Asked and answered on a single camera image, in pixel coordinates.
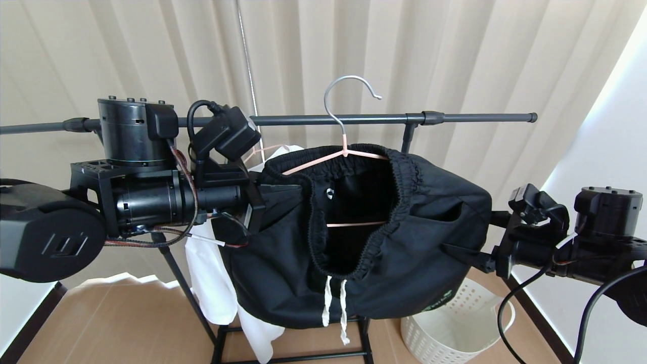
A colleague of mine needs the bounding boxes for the white laundry basket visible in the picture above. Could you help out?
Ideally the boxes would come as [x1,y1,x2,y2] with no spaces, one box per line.
[401,277,516,364]

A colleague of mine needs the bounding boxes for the black cable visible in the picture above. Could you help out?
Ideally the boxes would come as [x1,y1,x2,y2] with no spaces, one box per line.
[497,260,647,364]

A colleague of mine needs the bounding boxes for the white shirt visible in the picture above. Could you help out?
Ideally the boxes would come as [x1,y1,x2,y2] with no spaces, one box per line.
[184,144,304,364]

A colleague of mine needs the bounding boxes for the beige curtain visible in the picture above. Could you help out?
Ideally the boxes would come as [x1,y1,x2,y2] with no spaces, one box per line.
[0,0,647,284]

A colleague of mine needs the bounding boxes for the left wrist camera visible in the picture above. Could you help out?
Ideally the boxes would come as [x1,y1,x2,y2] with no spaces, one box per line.
[187,100,262,175]

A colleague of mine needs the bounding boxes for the pink clothes hanger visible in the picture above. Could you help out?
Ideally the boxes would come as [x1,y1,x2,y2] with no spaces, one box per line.
[243,144,291,165]
[282,75,390,228]

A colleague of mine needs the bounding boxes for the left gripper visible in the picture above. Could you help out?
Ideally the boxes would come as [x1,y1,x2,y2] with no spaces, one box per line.
[195,173,304,236]

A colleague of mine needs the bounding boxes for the black shorts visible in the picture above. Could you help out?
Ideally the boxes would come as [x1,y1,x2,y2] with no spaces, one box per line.
[212,144,493,346]

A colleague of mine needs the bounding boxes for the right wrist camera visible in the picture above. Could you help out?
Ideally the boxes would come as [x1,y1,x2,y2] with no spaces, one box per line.
[508,183,570,238]

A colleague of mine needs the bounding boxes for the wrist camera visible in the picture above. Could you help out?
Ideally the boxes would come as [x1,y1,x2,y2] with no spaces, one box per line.
[508,183,570,238]
[187,100,262,175]

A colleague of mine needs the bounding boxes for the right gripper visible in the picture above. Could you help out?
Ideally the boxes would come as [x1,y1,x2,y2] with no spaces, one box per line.
[441,210,562,279]

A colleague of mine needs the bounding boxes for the black clothes rack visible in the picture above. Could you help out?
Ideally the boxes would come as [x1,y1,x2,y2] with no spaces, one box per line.
[0,111,537,364]

